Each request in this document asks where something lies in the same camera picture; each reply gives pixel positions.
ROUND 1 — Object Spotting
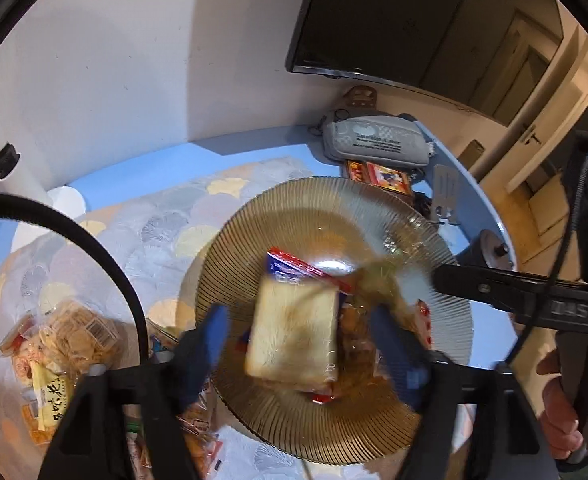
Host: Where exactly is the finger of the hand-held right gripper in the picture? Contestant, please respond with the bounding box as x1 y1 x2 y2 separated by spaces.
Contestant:
431 263 588 315

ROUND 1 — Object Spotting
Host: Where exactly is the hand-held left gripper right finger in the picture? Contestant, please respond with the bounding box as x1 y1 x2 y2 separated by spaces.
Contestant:
371 304 560 480

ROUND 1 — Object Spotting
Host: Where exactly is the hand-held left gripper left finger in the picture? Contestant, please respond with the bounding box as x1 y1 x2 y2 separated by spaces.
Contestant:
38 304 231 480

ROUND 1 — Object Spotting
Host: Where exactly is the sliced bread packet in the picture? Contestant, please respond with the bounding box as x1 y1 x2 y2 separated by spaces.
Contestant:
244 247 355 406

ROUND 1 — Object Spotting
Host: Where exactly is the amber ribbed glass plate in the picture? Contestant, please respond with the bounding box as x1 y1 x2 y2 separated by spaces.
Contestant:
194 176 474 466

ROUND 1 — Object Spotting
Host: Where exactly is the clear packet of brown snacks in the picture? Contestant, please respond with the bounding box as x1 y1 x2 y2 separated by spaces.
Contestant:
339 305 379 391

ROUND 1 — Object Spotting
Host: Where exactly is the person's right hand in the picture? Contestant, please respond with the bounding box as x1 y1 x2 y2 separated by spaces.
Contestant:
535 349 585 461

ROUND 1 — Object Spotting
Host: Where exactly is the black cylindrical device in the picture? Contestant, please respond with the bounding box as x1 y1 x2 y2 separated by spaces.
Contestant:
456 229 512 271

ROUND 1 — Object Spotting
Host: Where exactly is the red white snack packet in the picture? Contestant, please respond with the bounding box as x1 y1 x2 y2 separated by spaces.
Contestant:
414 300 435 351

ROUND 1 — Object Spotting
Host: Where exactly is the blue cartoon snack packet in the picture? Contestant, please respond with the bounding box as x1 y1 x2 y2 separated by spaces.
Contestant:
149 320 179 361

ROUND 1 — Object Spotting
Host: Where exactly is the orange snack packet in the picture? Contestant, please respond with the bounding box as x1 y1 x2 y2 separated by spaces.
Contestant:
179 390 225 480

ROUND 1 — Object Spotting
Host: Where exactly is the scale patterned tablecloth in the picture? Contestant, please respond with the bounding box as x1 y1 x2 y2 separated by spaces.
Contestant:
0 156 475 480

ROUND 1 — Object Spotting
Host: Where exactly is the clear cracker packet with barcode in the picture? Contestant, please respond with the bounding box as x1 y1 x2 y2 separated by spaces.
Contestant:
28 300 122 376

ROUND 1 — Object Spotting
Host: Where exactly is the red card box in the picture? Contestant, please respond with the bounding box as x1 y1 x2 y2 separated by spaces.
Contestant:
345 159 415 196

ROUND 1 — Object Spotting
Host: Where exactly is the yellow label snack packet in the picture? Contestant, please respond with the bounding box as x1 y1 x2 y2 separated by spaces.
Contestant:
21 360 74 446

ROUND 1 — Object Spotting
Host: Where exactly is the grey zip pouch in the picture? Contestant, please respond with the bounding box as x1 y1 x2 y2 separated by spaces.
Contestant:
320 114 437 168

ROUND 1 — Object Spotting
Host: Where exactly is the white door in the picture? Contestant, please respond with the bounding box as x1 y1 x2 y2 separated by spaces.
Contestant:
469 0 588 266

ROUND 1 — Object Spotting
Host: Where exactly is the round biscuit packet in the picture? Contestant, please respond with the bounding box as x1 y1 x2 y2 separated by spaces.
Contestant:
1 320 39 386

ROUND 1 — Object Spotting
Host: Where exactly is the white round object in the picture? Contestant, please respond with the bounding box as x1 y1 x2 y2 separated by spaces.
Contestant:
48 186 87 221

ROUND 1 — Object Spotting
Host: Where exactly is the black band clip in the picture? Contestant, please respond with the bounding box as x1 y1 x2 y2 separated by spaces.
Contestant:
0 142 23 180

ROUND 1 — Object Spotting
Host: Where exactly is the black television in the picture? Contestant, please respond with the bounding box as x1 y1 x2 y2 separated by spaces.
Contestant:
285 0 565 127

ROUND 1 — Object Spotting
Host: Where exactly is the grey metal bracket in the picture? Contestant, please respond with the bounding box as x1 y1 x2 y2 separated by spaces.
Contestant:
431 164 461 226

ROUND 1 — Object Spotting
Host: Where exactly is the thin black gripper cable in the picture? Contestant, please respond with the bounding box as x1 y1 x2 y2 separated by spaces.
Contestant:
504 152 588 368

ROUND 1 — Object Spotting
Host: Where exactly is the thick black gripper cable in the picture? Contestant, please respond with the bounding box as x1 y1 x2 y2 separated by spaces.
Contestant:
0 191 151 366

